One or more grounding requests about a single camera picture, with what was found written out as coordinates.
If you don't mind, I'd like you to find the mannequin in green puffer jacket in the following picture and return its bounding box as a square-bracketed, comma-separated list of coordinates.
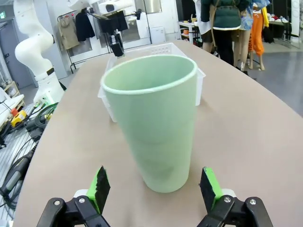
[198, 0, 242, 70]

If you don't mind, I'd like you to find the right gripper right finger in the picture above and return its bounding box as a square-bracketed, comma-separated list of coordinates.
[197, 166, 274, 227]

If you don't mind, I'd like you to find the black hanging jacket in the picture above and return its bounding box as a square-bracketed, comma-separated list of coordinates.
[75, 11, 96, 42]

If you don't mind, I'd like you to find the black cable with green connector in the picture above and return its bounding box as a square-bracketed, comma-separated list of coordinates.
[26, 101, 59, 133]

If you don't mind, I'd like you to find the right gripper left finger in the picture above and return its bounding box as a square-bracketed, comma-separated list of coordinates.
[36, 165, 112, 227]

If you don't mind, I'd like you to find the thick grey cable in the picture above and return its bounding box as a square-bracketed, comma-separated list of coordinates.
[0, 151, 35, 197]

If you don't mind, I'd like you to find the mannequin in orange outfit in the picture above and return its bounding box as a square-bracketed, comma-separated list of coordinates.
[248, 1, 270, 71]

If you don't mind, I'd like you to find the table with hats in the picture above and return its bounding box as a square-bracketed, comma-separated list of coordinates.
[267, 13, 292, 44]

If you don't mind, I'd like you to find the white cabinet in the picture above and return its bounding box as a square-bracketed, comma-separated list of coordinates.
[147, 26, 166, 44]

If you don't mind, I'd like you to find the black clothing rack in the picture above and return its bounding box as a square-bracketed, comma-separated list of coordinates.
[57, 9, 143, 74]

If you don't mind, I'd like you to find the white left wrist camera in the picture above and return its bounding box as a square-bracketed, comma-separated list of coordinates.
[98, 0, 134, 15]

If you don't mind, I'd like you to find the white perforated plastic basket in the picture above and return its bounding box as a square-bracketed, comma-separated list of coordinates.
[97, 42, 206, 123]

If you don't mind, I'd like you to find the yellow emergency stop box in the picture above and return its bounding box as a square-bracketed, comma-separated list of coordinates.
[10, 108, 28, 127]

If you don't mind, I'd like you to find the mint green plastic cup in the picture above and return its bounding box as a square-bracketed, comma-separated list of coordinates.
[101, 54, 198, 193]

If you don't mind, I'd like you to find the tan hanging coat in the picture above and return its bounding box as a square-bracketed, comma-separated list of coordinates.
[58, 16, 80, 51]

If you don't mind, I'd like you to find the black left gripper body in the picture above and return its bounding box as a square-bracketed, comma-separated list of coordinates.
[109, 28, 125, 54]

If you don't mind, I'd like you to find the shelf with small items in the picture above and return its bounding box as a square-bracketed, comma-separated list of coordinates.
[177, 17, 202, 46]

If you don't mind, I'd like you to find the mannequin in blue patterned shirt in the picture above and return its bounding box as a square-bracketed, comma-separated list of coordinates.
[237, 0, 256, 72]

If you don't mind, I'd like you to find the black hanging garment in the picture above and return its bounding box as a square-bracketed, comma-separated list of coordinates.
[98, 11, 129, 33]

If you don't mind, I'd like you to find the white tower fan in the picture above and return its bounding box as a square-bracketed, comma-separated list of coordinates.
[290, 0, 303, 48]

